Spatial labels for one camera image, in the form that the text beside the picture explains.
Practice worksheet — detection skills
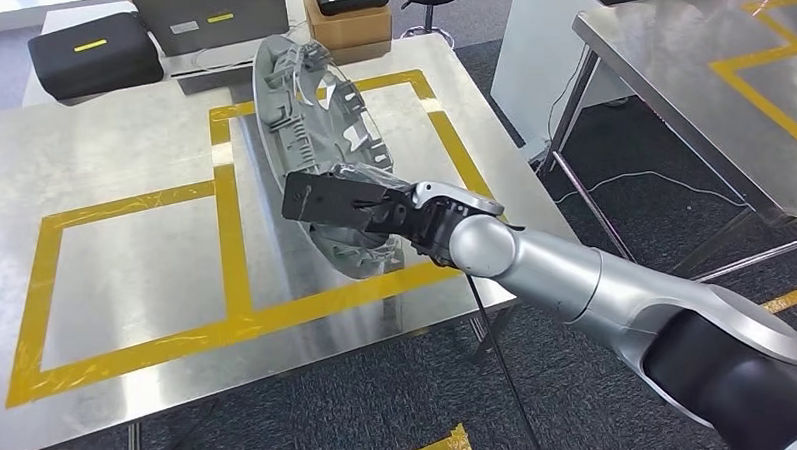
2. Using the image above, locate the grey case yellow label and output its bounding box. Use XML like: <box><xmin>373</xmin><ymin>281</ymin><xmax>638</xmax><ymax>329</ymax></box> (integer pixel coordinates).
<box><xmin>128</xmin><ymin>0</ymin><xmax>292</xmax><ymax>60</ymax></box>

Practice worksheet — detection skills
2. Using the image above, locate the cardboard box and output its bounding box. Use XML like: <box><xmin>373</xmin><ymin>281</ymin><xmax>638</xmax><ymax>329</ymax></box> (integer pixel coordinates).
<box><xmin>301</xmin><ymin>0</ymin><xmax>396</xmax><ymax>67</ymax></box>

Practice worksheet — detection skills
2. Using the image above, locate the yellow floor tape corner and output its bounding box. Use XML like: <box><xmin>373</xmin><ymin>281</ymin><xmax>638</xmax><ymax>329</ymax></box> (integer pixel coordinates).
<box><xmin>379</xmin><ymin>422</ymin><xmax>478</xmax><ymax>450</ymax></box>

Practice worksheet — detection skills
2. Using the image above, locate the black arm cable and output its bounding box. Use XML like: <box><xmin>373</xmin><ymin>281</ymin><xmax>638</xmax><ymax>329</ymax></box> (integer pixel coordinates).
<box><xmin>464</xmin><ymin>271</ymin><xmax>546</xmax><ymax>450</ymax></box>

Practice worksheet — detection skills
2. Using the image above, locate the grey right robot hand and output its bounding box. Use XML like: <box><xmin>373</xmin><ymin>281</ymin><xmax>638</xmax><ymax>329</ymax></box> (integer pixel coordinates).
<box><xmin>328</xmin><ymin>158</ymin><xmax>417</xmax><ymax>196</ymax></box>

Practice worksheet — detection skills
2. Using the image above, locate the silver wheel cover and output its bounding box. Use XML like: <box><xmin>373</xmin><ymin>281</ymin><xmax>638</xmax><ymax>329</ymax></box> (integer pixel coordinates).
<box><xmin>250</xmin><ymin>29</ymin><xmax>408</xmax><ymax>285</ymax></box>

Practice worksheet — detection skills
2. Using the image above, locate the steel workbench table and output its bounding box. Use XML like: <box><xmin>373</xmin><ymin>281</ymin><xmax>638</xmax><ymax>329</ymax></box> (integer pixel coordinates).
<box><xmin>0</xmin><ymin>28</ymin><xmax>587</xmax><ymax>450</ymax></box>
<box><xmin>530</xmin><ymin>0</ymin><xmax>797</xmax><ymax>289</ymax></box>

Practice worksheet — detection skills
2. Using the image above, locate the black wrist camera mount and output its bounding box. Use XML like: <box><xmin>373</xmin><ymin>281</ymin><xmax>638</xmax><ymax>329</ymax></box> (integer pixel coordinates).
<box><xmin>280</xmin><ymin>167</ymin><xmax>417</xmax><ymax>241</ymax></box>

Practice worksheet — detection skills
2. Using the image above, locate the black case yellow label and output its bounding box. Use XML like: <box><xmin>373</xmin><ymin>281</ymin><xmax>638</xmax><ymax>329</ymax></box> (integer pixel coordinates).
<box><xmin>26</xmin><ymin>10</ymin><xmax>167</xmax><ymax>103</ymax></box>

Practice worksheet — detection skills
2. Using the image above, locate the white partition panel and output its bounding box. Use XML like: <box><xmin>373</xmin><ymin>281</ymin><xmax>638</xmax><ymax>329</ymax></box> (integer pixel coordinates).
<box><xmin>486</xmin><ymin>0</ymin><xmax>636</xmax><ymax>162</ymax></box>

